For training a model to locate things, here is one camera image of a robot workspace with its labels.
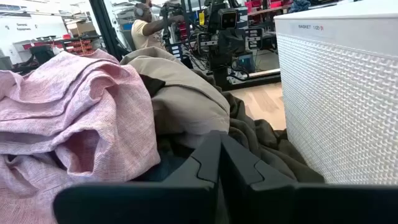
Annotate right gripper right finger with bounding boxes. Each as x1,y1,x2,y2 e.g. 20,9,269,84
221,133,398,224

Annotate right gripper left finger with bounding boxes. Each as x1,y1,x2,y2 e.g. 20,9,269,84
52,130,222,224

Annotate dark olive hoodie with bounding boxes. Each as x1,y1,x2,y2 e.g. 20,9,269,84
155,70,326,184

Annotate pink woven garment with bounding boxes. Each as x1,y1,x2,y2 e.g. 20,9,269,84
0,49,161,224

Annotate red storage bins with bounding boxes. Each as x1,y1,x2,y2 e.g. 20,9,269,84
244,0,293,15

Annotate blue cloth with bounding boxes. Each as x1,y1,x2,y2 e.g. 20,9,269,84
289,0,312,13

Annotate beige garment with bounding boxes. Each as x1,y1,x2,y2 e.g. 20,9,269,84
119,46,231,150

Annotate white basket label sticker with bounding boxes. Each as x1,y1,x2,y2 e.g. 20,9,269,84
290,21,336,34

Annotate person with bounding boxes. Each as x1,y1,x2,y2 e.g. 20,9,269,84
130,0,186,52

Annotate grey headphones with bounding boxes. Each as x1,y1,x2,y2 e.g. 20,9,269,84
134,2,146,18

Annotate white perforated plastic basket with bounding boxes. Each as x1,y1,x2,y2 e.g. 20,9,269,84
273,0,398,186

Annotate cardboard box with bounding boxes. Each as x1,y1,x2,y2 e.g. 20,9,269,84
67,20,97,37

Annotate rack with red bins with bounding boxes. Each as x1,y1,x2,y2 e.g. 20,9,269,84
60,37,103,57

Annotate black office chair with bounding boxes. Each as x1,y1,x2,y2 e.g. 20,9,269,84
29,45,57,65

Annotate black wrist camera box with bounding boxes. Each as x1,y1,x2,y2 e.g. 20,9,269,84
216,8,239,31

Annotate black frame base rail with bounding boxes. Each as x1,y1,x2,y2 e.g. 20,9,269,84
223,73,282,91

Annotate black frame post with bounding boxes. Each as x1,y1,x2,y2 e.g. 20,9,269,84
88,0,131,62

